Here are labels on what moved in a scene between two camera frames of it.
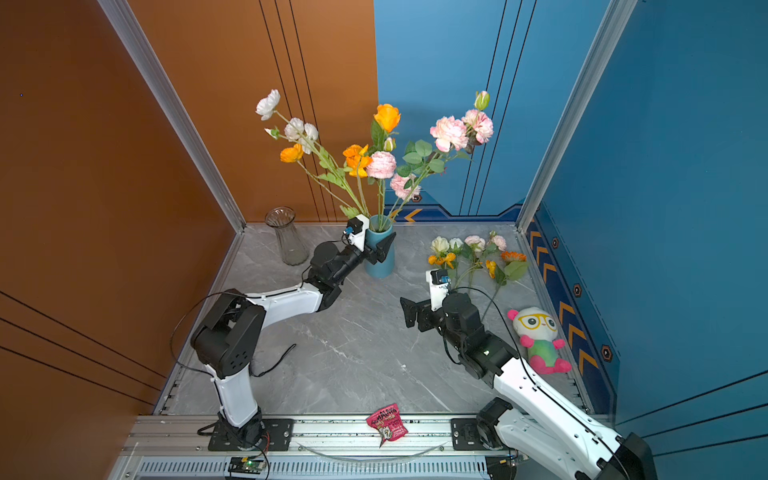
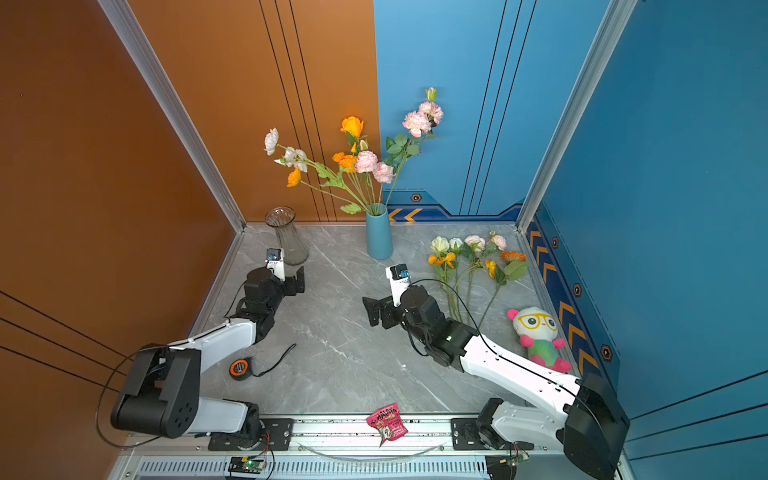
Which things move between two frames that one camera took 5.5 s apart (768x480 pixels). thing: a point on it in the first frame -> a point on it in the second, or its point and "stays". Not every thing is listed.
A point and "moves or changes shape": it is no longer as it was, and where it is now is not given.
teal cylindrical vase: (380, 228) moves or changes shape
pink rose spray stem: (451, 136) -> (420, 122)
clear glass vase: (293, 248) stays
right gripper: (424, 311) -> (388, 309)
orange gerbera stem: (513, 267) stays
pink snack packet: (389, 423) stays
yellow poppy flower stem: (471, 272) -> (496, 273)
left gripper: (378, 254) -> (291, 290)
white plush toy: (537, 328) stays
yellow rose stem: (387, 120) -> (352, 127)
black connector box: (501, 467) stays
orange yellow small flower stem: (358, 160) -> (294, 180)
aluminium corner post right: (617, 15) stays
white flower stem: (304, 134) -> (297, 159)
